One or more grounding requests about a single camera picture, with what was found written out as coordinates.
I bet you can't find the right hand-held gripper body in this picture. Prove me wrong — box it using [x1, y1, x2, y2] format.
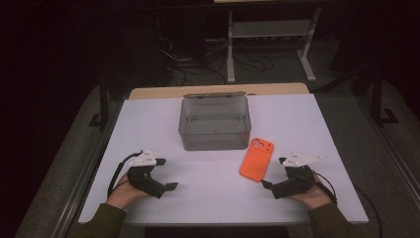
[270, 151, 324, 200]

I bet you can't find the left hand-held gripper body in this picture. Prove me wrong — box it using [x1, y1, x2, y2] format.
[127, 149, 167, 199]

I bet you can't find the orange phone case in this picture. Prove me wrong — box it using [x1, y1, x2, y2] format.
[239, 137, 275, 183]

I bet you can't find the transparent grey plastic box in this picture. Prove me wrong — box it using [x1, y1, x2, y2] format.
[177, 90, 253, 153]

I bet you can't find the person's right hand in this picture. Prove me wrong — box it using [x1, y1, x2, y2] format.
[288, 173, 333, 211]

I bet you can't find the person's left hand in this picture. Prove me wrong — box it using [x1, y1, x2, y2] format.
[105, 173, 152, 211]

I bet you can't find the black metal stand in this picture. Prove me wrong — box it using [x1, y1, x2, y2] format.
[88, 78, 111, 131]
[369, 64, 399, 129]

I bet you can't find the wooden table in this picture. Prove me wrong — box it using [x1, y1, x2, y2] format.
[128, 81, 310, 100]

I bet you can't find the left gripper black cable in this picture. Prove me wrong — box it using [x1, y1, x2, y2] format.
[106, 151, 144, 199]

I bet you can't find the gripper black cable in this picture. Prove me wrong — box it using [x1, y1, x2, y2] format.
[106, 151, 144, 199]
[312, 171, 384, 238]

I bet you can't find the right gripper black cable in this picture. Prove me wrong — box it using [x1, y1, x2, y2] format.
[312, 171, 384, 238]

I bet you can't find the metal rail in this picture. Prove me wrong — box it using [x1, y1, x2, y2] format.
[52, 108, 121, 238]
[358, 97, 420, 202]

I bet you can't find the tangle of floor cables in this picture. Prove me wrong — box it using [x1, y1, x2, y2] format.
[157, 35, 275, 87]

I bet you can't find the white metal desk frame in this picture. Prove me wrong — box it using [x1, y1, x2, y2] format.
[225, 5, 323, 84]

